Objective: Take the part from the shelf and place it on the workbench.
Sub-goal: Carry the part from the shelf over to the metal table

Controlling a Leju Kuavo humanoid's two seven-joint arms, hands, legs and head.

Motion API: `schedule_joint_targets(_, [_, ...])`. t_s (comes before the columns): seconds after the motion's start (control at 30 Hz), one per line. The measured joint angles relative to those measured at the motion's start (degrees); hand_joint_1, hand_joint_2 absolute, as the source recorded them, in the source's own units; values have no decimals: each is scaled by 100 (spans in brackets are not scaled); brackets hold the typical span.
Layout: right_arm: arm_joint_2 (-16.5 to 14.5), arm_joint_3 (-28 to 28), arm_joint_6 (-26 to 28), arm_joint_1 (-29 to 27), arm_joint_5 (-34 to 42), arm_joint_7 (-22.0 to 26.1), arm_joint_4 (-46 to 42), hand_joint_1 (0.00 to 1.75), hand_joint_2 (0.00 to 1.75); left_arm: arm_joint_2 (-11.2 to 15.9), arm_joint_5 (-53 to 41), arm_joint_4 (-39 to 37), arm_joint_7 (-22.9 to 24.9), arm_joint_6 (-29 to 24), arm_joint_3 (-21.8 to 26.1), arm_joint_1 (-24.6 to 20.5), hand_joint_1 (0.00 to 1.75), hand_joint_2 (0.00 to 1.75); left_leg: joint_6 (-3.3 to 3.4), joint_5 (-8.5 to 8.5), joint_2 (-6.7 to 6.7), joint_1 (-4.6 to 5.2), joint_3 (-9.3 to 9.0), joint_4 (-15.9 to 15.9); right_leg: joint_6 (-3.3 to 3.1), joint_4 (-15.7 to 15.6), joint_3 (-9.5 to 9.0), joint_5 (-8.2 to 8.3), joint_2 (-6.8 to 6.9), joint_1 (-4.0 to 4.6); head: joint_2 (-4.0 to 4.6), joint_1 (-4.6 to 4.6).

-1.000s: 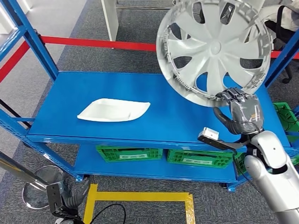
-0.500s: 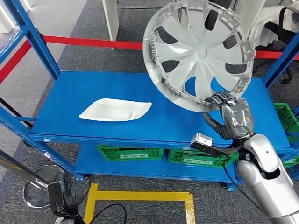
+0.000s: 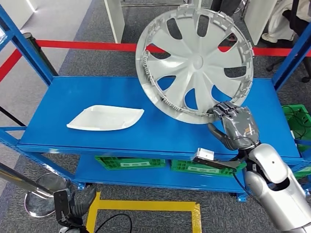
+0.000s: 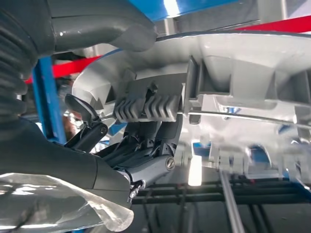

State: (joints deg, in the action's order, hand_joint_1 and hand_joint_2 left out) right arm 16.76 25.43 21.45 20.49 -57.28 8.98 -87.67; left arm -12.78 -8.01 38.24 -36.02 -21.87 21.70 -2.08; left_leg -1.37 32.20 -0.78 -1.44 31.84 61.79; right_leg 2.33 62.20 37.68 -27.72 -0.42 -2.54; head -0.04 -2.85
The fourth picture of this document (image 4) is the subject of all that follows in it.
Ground blue metal shelf rack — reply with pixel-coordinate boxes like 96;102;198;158
32;0;311;200

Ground clear plastic film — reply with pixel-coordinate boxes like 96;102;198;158
0;173;134;233

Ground red barrier belt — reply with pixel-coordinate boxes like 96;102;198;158
24;15;311;85

